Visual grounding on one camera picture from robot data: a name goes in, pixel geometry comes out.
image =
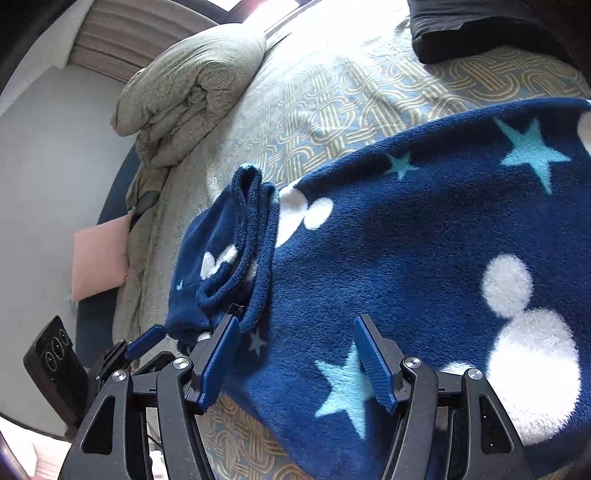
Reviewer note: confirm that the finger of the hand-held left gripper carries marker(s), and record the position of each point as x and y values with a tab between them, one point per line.
145	341

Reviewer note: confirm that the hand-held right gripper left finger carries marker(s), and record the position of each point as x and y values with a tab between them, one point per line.
221	360

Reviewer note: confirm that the bed with patterned sheet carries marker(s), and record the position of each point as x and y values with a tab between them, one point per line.
332	97

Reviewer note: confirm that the black folded pants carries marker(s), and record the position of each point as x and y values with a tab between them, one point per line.
471	32

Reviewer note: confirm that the blue headboard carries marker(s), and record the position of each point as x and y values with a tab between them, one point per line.
94	323

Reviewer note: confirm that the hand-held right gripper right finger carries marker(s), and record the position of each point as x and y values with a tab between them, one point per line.
374	364

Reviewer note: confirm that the folded beige patterned duvet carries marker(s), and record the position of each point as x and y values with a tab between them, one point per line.
194	92

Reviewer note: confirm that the pink pillow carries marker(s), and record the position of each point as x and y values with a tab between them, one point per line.
99	258

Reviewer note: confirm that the beige curtain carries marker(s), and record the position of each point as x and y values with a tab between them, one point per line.
120	53

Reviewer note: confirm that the navy star print fleece pants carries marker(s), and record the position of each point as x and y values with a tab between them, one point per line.
415	230

